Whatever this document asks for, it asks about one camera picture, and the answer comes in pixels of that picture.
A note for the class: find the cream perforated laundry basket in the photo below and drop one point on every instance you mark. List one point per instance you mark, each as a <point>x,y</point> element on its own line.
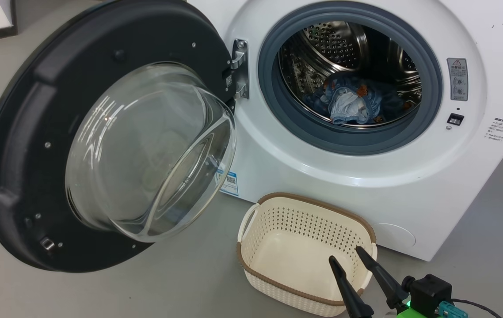
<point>295,247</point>

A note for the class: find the white garment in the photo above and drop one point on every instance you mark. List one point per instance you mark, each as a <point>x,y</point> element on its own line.
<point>344,108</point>

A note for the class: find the blue cartoon print garment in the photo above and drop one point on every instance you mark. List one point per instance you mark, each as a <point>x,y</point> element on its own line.
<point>384,106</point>

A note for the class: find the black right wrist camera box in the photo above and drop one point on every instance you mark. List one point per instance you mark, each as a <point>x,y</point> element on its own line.
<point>430,291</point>

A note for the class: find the black washing machine door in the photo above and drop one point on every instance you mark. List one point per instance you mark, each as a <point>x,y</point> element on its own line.
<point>35,132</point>

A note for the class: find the blue energy label sticker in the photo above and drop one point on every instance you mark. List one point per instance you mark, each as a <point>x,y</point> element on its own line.
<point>229,183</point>

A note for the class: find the white front-load washing machine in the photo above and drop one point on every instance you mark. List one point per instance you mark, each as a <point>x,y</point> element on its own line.
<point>455,198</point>

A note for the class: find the grey warning label sticker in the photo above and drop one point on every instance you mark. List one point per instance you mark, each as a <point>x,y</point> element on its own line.
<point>457,79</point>

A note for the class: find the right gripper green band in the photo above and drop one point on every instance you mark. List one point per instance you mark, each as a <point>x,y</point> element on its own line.
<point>410,312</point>

